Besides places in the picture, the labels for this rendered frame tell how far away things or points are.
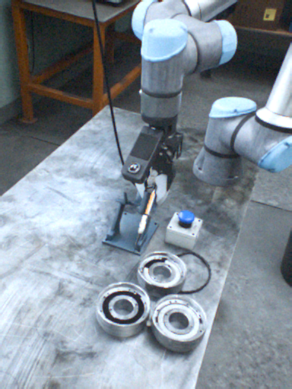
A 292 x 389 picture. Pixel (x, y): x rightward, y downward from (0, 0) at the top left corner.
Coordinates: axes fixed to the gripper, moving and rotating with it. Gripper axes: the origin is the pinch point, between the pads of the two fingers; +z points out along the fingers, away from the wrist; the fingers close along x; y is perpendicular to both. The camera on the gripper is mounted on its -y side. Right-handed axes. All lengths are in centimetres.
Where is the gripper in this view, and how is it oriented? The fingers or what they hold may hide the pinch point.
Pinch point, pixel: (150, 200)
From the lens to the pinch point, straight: 95.9
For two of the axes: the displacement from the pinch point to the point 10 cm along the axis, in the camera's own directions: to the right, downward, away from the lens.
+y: 4.3, -5.3, 7.3
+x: -9.0, -2.8, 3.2
